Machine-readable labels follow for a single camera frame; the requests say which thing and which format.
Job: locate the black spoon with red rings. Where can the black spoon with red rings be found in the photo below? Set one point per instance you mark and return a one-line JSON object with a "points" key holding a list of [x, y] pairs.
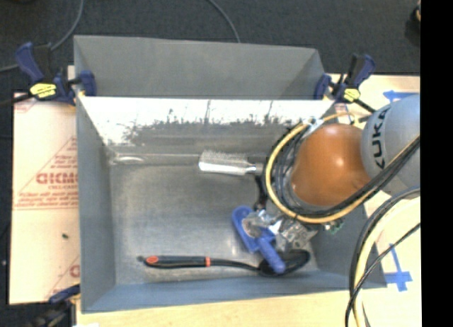
{"points": [[177, 261]]}

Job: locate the grey metal bin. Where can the grey metal bin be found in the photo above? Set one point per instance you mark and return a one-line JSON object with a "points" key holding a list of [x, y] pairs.
{"points": [[170, 212]]}

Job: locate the clear glass rod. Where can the clear glass rod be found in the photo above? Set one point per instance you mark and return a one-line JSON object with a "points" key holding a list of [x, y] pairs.
{"points": [[131, 159]]}

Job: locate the brown cardboard board red print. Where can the brown cardboard board red print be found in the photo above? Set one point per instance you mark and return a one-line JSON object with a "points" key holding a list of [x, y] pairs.
{"points": [[42, 219]]}

